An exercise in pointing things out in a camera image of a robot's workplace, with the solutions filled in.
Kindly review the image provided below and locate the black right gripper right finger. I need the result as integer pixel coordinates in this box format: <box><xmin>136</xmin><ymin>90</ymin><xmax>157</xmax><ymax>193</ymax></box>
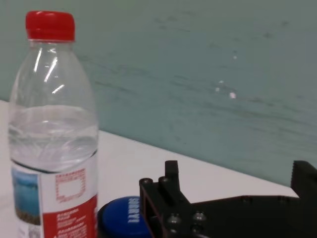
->
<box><xmin>290</xmin><ymin>160</ymin><xmax>317</xmax><ymax>199</ymax></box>

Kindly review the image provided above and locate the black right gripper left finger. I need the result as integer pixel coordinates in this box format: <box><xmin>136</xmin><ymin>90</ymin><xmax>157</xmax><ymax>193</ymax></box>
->
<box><xmin>139</xmin><ymin>160</ymin><xmax>191</xmax><ymax>238</ymax></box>

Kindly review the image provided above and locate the blue push button black base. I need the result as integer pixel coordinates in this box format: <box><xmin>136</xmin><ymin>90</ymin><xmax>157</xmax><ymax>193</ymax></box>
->
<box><xmin>96</xmin><ymin>195</ymin><xmax>152</xmax><ymax>238</ymax></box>

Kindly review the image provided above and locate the clear water bottle red cap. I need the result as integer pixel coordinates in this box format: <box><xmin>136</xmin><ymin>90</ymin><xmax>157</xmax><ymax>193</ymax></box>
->
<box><xmin>7</xmin><ymin>10</ymin><xmax>100</xmax><ymax>238</ymax></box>

